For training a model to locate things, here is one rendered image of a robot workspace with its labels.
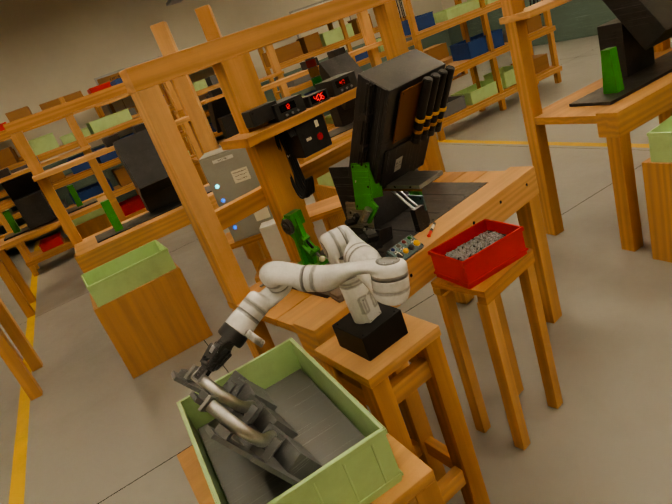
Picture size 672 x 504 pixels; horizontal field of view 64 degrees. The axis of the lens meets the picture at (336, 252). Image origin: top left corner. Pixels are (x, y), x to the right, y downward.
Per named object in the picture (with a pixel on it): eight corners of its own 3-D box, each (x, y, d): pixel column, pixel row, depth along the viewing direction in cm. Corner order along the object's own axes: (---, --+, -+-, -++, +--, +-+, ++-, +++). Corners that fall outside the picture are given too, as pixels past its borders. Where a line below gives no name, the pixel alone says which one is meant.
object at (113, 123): (217, 194, 898) (158, 60, 816) (34, 277, 794) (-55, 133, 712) (208, 191, 945) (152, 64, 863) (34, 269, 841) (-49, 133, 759)
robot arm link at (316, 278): (297, 267, 134) (303, 298, 136) (401, 266, 124) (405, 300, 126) (312, 254, 142) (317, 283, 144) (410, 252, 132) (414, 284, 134)
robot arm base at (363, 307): (384, 309, 180) (368, 267, 173) (367, 326, 175) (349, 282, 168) (365, 305, 187) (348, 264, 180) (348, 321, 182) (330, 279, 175)
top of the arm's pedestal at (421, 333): (442, 334, 180) (439, 325, 178) (371, 390, 166) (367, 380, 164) (382, 312, 206) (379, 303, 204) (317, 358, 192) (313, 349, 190)
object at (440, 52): (443, 77, 1243) (435, 44, 1215) (468, 73, 1174) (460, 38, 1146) (404, 94, 1197) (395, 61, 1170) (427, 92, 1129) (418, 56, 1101)
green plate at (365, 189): (386, 207, 240) (381, 160, 235) (373, 210, 235) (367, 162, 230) (369, 206, 248) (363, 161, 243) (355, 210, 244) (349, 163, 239)
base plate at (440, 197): (489, 185, 270) (488, 182, 269) (331, 300, 213) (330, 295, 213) (426, 185, 302) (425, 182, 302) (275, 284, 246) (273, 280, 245)
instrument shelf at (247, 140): (393, 80, 269) (390, 72, 267) (250, 147, 223) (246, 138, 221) (360, 87, 288) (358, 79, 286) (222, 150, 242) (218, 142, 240)
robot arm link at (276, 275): (259, 257, 142) (306, 256, 136) (273, 272, 149) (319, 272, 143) (252, 281, 138) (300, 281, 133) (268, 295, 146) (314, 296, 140)
